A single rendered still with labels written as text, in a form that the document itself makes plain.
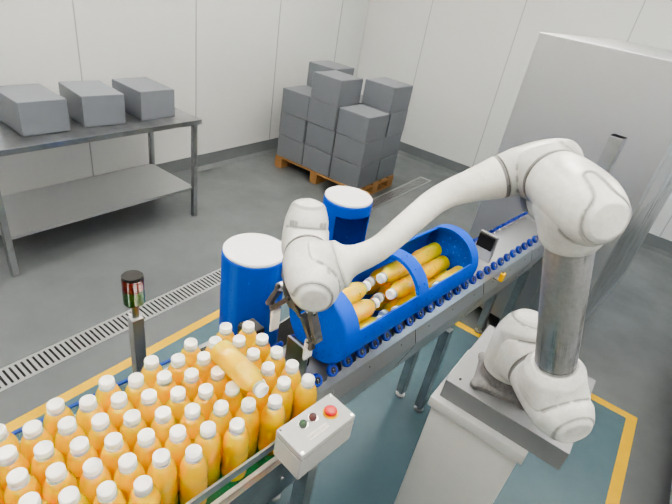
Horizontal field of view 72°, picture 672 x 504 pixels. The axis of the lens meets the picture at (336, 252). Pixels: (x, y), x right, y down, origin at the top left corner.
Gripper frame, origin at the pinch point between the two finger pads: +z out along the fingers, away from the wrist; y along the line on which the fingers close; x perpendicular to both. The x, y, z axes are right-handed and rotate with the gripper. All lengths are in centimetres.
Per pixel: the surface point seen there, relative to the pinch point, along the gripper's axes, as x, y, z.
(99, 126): -64, 278, 36
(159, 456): 38.1, 0.1, 15.5
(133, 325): 22, 47, 17
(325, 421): 0.4, -17.3, 15.9
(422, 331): -80, 0, 39
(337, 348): -25.0, 2.0, 18.8
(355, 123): -299, 236, 43
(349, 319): -27.9, 1.8, 7.7
